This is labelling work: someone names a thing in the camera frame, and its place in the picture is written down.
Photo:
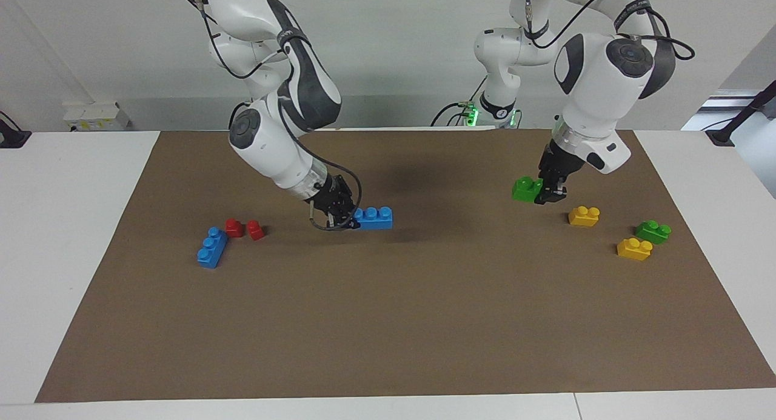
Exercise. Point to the red one-stud brick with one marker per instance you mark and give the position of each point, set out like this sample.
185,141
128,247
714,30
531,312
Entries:
234,228
255,231

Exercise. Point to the black clamp with rod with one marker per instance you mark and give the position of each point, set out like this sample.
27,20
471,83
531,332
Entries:
721,135

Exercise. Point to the black table clamp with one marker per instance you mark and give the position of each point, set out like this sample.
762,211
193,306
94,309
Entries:
12,138

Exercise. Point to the brown table mat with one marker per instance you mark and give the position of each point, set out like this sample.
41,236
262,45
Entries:
388,323

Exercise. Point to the white wall socket box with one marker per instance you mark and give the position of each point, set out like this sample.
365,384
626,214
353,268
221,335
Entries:
96,117

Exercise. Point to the green two-stud brick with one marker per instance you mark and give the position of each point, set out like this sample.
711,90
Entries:
524,190
652,232

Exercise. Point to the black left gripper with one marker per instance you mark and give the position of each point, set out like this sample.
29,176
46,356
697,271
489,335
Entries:
556,165

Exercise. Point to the blue three-stud brick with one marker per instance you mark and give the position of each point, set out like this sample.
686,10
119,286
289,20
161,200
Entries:
376,220
211,250

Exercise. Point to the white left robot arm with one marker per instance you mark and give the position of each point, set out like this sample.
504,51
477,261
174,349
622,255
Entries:
600,86

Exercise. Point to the yellow two-stud brick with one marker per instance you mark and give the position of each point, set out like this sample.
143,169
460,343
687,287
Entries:
634,250
583,217

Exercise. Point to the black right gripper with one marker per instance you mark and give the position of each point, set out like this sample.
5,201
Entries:
333,196

